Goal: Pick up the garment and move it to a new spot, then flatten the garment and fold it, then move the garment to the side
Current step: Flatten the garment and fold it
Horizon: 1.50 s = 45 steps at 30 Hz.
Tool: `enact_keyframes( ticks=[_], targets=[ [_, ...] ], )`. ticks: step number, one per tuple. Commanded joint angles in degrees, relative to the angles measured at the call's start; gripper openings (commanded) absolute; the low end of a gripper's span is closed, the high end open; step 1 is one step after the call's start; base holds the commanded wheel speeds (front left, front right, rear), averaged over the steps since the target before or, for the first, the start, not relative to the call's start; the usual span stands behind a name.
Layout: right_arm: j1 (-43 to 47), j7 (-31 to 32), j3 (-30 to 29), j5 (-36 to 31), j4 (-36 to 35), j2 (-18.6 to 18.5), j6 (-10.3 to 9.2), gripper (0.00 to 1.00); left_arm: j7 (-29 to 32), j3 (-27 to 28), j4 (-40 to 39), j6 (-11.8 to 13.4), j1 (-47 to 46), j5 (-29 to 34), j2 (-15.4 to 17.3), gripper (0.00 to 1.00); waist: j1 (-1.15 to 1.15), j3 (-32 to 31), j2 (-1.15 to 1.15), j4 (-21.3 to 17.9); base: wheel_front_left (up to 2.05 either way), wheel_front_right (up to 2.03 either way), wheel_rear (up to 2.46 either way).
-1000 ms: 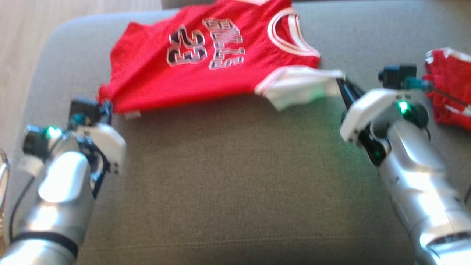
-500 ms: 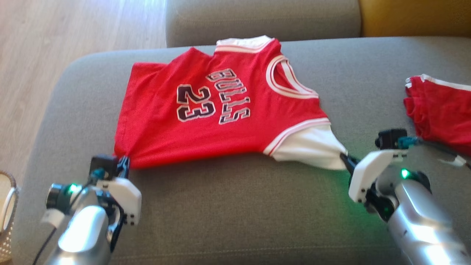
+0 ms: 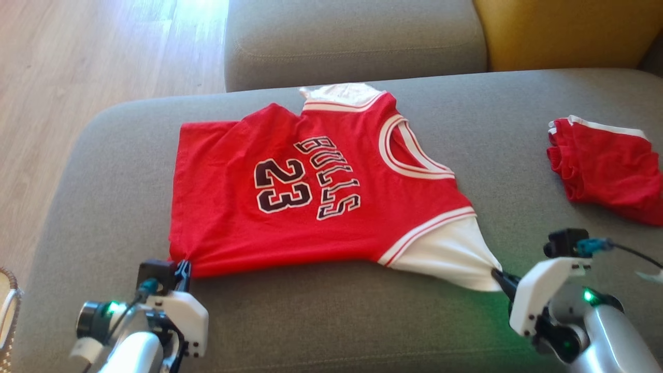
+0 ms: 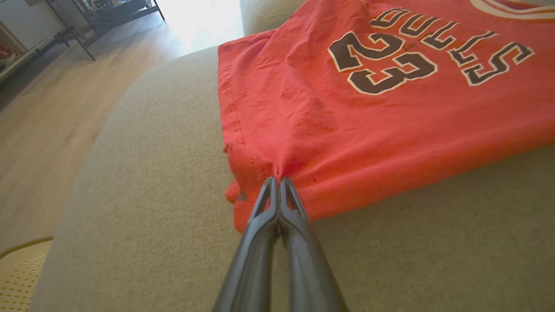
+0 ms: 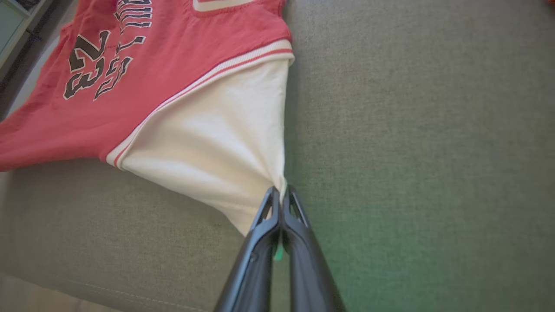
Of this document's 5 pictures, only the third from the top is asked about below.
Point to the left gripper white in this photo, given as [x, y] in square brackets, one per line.
[189, 318]

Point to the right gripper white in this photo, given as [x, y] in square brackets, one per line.
[538, 290]

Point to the red Bulls basketball jersey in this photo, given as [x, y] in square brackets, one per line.
[311, 233]

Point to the red shorts with white trim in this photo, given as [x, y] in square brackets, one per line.
[606, 166]

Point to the wide grey sofa chaise cushion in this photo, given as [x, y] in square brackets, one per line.
[336, 321]

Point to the woven laundry basket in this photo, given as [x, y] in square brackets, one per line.
[8, 321]

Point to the yellow sofa back cushion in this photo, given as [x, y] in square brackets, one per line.
[570, 31]

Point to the grey sofa back cushion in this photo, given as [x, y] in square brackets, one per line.
[352, 36]

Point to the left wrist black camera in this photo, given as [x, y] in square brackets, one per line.
[155, 272]

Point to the wrist black camera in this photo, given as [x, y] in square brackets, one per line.
[564, 241]
[155, 272]

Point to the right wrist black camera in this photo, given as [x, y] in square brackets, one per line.
[564, 241]

